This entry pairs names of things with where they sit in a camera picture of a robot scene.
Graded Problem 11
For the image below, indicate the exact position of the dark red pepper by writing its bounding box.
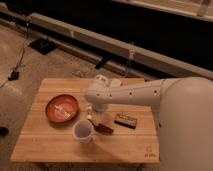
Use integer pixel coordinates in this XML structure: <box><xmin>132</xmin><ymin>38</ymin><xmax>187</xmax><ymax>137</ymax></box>
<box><xmin>92</xmin><ymin>123</ymin><xmax>114</xmax><ymax>134</ymax></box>

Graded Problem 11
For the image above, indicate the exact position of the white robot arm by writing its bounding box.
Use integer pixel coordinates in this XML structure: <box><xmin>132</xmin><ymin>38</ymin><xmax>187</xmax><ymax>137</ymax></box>
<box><xmin>85</xmin><ymin>75</ymin><xmax>213</xmax><ymax>171</ymax></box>

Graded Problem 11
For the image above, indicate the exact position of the white ceramic cup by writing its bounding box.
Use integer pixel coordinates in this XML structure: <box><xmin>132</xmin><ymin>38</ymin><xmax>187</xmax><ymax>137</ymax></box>
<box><xmin>72</xmin><ymin>120</ymin><xmax>93</xmax><ymax>143</ymax></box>

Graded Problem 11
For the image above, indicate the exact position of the small white block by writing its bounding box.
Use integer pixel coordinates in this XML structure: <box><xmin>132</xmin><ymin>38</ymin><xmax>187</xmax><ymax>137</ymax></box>
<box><xmin>110</xmin><ymin>78</ymin><xmax>122</xmax><ymax>87</ymax></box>

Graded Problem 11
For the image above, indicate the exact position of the white tube bottle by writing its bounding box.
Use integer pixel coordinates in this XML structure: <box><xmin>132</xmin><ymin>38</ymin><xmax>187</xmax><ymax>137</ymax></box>
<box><xmin>87</xmin><ymin>104</ymin><xmax>93</xmax><ymax>120</ymax></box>

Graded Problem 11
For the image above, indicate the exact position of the dark red rectangular box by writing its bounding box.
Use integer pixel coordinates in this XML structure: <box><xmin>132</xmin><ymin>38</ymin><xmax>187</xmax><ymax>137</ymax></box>
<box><xmin>114</xmin><ymin>114</ymin><xmax>137</xmax><ymax>129</ymax></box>

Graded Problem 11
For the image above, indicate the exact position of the orange-red bowl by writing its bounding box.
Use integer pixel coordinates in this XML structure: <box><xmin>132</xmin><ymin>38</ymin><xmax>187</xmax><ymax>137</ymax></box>
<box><xmin>45</xmin><ymin>94</ymin><xmax>79</xmax><ymax>123</ymax></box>

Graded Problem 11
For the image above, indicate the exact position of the wooden table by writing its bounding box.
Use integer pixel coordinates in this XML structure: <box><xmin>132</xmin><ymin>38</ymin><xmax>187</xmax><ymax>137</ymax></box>
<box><xmin>11</xmin><ymin>78</ymin><xmax>159</xmax><ymax>164</ymax></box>

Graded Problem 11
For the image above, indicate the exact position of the black floor plate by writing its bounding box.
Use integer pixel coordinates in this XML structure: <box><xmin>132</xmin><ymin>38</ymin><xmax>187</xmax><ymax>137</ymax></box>
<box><xmin>29</xmin><ymin>38</ymin><xmax>56</xmax><ymax>55</ymax></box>

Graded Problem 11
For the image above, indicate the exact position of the long white floor rail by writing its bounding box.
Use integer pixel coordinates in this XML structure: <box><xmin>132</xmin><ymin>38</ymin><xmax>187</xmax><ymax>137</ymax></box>
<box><xmin>0</xmin><ymin>3</ymin><xmax>213</xmax><ymax>80</ymax></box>

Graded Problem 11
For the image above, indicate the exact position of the black cable with plug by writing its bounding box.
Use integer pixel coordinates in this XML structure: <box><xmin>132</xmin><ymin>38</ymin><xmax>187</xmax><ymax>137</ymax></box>
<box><xmin>7</xmin><ymin>19</ymin><xmax>32</xmax><ymax>82</ymax></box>

